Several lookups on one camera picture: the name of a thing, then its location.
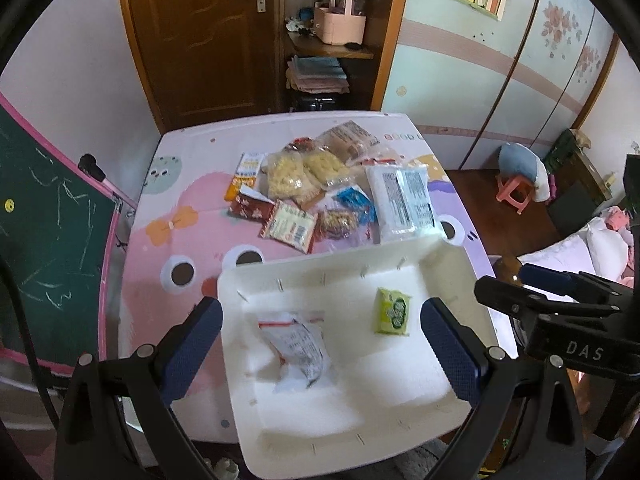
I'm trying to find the stack of folded towels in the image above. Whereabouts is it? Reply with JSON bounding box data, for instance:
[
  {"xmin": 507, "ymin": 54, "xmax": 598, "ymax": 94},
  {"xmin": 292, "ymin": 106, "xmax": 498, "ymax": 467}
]
[{"xmin": 285, "ymin": 55, "xmax": 351, "ymax": 95}]

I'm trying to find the pink plastic stool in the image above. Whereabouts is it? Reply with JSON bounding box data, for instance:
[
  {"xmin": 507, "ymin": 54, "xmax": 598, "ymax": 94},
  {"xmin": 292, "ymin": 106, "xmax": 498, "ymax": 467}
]
[{"xmin": 496, "ymin": 172, "xmax": 533, "ymax": 215}]

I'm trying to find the pink storage basket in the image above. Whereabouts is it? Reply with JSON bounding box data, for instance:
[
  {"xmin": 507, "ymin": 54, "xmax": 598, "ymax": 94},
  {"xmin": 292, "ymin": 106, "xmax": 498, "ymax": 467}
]
[{"xmin": 313, "ymin": 0, "xmax": 367, "ymax": 46}]

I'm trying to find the pink stool with cushion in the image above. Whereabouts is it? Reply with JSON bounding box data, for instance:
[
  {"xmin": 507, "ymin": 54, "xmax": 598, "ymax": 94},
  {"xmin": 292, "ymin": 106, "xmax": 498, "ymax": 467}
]
[{"xmin": 497, "ymin": 142, "xmax": 551, "ymax": 203}]

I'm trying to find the beige cracker packet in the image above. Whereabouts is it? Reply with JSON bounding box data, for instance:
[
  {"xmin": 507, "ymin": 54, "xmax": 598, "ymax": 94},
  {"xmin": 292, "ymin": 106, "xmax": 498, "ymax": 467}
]
[{"xmin": 315, "ymin": 121, "xmax": 378, "ymax": 166}]

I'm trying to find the white red-edged snack packet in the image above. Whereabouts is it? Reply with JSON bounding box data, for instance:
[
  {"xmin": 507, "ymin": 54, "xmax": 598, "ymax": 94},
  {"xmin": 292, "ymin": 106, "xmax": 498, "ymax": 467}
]
[{"xmin": 357, "ymin": 147, "xmax": 406, "ymax": 173}]

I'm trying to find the yellow orange snack packet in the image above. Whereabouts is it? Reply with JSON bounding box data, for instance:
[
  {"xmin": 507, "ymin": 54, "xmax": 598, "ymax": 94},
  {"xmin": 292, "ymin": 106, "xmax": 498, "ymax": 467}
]
[{"xmin": 225, "ymin": 151, "xmax": 266, "ymax": 203}]

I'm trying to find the clear red-striped snack packet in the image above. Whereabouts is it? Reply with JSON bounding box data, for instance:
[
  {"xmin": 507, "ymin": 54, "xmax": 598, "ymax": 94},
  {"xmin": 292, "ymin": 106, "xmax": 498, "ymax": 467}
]
[{"xmin": 257, "ymin": 312, "xmax": 337, "ymax": 391}]

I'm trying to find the floral wardrobe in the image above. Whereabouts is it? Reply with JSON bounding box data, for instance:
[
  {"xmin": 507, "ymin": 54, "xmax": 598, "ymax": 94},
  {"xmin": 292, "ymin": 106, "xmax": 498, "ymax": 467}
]
[{"xmin": 380, "ymin": 0, "xmax": 621, "ymax": 171}]

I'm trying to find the black bag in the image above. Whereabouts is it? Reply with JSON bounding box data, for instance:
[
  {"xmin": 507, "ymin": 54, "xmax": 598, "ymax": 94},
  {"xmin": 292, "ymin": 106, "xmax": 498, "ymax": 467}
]
[{"xmin": 290, "ymin": 91, "xmax": 351, "ymax": 112}]

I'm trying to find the pink plush toy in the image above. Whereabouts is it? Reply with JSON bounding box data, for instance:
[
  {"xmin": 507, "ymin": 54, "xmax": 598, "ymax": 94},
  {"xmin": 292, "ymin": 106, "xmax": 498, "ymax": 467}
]
[{"xmin": 602, "ymin": 206, "xmax": 635, "ymax": 233}]

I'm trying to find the wooden door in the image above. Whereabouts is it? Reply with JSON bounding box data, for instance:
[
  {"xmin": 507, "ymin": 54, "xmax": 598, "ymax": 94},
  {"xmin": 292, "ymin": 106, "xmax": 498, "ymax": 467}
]
[{"xmin": 116, "ymin": 0, "xmax": 281, "ymax": 131}]

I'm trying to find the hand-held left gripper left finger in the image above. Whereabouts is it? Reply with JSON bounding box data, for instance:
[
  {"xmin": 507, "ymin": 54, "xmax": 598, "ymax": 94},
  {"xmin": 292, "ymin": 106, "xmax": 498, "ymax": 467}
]
[{"xmin": 54, "ymin": 296, "xmax": 224, "ymax": 480}]

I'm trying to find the green snack packet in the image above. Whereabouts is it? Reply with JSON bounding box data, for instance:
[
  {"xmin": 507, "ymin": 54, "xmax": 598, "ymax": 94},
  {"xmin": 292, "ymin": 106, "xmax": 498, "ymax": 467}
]
[{"xmin": 374, "ymin": 286, "xmax": 413, "ymax": 337}]

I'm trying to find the blue snack packet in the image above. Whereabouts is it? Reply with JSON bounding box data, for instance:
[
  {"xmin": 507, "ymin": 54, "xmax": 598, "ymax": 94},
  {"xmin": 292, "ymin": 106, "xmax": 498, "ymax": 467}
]
[{"xmin": 332, "ymin": 185, "xmax": 378, "ymax": 226}]

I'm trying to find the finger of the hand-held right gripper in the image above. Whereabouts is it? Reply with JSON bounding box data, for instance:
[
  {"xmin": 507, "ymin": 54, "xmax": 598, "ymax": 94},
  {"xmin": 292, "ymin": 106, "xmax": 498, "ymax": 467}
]
[
  {"xmin": 517, "ymin": 263, "xmax": 640, "ymax": 302},
  {"xmin": 474, "ymin": 276, "xmax": 621, "ymax": 319}
]

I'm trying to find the clear noodle snack bag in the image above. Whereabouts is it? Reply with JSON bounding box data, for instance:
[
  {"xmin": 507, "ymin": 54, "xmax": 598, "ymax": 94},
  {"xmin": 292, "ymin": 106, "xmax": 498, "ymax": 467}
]
[
  {"xmin": 265, "ymin": 152, "xmax": 321, "ymax": 206},
  {"xmin": 305, "ymin": 147, "xmax": 358, "ymax": 188}
]

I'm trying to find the white pillow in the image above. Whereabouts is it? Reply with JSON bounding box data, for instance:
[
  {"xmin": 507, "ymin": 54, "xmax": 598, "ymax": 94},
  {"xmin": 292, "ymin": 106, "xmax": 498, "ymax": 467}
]
[{"xmin": 517, "ymin": 217, "xmax": 633, "ymax": 303}]

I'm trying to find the black knob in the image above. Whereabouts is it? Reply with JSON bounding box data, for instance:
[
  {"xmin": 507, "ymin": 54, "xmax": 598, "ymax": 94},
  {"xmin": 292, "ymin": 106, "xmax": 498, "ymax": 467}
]
[{"xmin": 78, "ymin": 154, "xmax": 107, "ymax": 181}]

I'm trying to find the dark red snack packet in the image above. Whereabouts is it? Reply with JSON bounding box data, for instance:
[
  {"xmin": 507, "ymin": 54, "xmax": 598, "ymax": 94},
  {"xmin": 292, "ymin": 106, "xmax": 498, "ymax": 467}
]
[{"xmin": 227, "ymin": 185, "xmax": 276, "ymax": 222}]

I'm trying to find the dark wooden cabinet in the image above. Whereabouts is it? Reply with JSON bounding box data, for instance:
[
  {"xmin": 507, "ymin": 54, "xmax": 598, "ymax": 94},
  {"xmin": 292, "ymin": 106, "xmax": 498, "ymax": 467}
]
[{"xmin": 547, "ymin": 152, "xmax": 613, "ymax": 236}]

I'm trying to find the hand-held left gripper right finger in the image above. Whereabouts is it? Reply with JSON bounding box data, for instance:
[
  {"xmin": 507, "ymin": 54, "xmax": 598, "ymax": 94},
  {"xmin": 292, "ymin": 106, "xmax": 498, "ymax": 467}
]
[{"xmin": 420, "ymin": 297, "xmax": 588, "ymax": 480}]

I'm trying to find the clear nut snack packet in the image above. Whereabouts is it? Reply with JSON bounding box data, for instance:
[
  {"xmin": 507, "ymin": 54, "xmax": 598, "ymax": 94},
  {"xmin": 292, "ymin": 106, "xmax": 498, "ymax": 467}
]
[{"xmin": 316, "ymin": 207, "xmax": 361, "ymax": 238}]

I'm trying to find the wooden shelf cabinet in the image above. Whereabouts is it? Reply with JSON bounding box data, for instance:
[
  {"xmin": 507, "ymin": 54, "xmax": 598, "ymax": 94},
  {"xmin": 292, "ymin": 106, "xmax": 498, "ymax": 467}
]
[{"xmin": 272, "ymin": 0, "xmax": 413, "ymax": 113}]

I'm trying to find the large white snack packet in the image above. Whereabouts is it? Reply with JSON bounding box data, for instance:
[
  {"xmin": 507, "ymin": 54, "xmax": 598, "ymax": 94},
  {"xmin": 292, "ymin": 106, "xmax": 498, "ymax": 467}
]
[{"xmin": 365, "ymin": 164, "xmax": 443, "ymax": 242}]

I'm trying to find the red and white snack packet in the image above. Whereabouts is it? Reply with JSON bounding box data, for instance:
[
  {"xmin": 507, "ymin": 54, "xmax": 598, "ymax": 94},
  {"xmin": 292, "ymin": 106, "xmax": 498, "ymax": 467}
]
[{"xmin": 258, "ymin": 200, "xmax": 319, "ymax": 254}]

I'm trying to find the green chalkboard with pink frame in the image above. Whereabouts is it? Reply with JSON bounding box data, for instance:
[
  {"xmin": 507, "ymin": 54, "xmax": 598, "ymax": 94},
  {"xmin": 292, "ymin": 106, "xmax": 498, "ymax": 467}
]
[{"xmin": 0, "ymin": 92, "xmax": 138, "ymax": 376}]

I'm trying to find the dark green box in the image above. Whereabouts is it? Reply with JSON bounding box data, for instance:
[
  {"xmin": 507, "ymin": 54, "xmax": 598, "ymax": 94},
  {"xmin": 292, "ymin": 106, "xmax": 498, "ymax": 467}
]
[{"xmin": 542, "ymin": 129, "xmax": 583, "ymax": 173}]

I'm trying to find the black cable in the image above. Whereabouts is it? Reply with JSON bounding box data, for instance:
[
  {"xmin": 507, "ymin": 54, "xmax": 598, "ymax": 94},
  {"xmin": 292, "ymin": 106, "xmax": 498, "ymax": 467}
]
[{"xmin": 0, "ymin": 255, "xmax": 61, "ymax": 428}]

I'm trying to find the white foam tray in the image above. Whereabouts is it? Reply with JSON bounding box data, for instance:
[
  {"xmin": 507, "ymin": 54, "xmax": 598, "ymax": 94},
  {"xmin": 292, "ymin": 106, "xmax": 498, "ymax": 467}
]
[{"xmin": 216, "ymin": 235, "xmax": 501, "ymax": 466}]

